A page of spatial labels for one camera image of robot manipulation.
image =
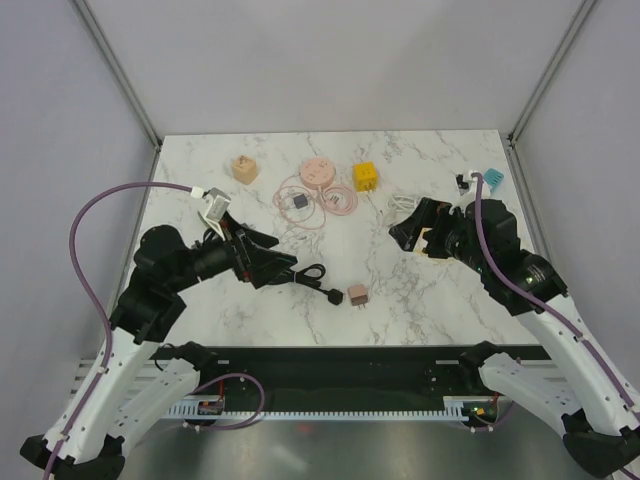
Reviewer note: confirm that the right aluminium frame post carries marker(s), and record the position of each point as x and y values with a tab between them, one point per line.
552	67

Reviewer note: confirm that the beige cube plug adapter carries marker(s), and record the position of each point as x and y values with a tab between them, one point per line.
244	169

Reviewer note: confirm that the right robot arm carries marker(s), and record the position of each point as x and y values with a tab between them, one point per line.
596	413

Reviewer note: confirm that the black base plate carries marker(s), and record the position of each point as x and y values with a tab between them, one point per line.
342	379

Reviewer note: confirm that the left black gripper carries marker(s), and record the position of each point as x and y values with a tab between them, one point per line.
268	263

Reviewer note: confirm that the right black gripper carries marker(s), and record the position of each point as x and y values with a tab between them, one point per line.
430	213

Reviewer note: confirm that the yellow cube plug adapter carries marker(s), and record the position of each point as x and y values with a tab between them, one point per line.
365	177

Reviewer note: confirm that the white slotted cable duct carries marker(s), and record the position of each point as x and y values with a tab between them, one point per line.
193	410

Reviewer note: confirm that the aluminium frame post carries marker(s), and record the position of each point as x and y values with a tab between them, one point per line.
552	67
99	38

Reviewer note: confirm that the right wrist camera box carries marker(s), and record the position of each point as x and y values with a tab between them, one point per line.
467	184

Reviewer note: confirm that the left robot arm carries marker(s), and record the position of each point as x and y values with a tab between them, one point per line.
101	426

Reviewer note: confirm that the pink small plug adapter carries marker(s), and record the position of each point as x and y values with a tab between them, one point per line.
358	295

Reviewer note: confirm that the grey small cube adapter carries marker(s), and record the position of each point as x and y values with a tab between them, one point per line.
300	201

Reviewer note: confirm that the pink round power strip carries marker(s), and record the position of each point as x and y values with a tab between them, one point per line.
317	173

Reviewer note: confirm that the left aluminium frame post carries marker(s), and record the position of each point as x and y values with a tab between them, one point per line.
99	38

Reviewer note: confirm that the teal power strip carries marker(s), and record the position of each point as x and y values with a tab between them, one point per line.
493	178

